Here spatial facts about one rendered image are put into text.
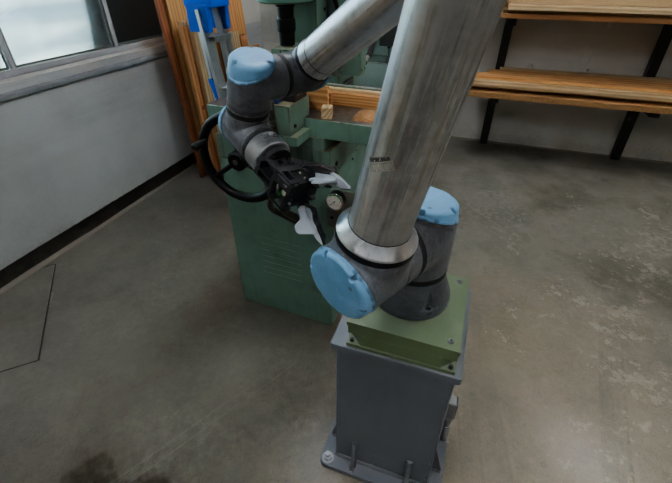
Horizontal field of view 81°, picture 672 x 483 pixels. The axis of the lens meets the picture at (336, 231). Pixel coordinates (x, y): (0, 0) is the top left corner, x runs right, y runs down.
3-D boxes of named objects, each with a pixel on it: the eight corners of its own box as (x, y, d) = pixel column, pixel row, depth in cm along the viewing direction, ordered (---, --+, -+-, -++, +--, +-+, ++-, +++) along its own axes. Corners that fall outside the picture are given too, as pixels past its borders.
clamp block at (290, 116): (248, 130, 122) (245, 101, 117) (271, 117, 132) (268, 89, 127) (291, 137, 117) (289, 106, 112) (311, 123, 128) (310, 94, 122)
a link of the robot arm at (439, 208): (461, 261, 92) (477, 195, 82) (417, 296, 82) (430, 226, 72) (407, 233, 101) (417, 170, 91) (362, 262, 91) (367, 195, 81)
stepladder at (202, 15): (233, 213, 250) (174, -3, 187) (254, 195, 269) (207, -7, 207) (255, 216, 244) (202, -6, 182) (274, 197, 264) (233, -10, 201)
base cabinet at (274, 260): (243, 298, 185) (217, 157, 145) (299, 233, 229) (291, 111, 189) (331, 326, 170) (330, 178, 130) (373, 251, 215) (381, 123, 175)
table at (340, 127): (190, 130, 131) (186, 112, 127) (242, 104, 154) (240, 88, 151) (364, 159, 112) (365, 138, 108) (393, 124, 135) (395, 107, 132)
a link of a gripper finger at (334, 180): (332, 194, 70) (298, 192, 76) (354, 188, 74) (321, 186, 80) (330, 176, 69) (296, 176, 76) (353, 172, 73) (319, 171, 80)
